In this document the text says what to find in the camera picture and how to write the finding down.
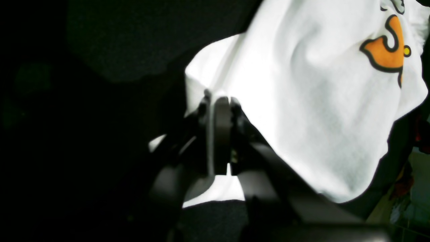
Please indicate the white printed t-shirt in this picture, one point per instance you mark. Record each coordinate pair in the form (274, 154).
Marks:
(323, 81)

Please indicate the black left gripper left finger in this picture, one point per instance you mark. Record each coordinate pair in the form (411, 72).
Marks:
(198, 148)

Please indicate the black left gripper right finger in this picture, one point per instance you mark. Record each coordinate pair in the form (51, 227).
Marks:
(281, 206)

